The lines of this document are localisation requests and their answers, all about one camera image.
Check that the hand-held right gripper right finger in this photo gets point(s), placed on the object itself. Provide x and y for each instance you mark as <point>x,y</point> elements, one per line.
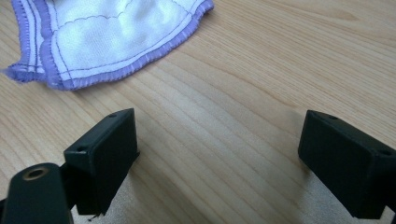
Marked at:
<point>342,168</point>

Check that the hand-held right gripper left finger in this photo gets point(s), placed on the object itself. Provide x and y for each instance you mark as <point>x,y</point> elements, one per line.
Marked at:
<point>106,161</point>

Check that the white cloth with purple edge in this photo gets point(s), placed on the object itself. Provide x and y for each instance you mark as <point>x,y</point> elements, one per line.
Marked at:
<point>115,40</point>

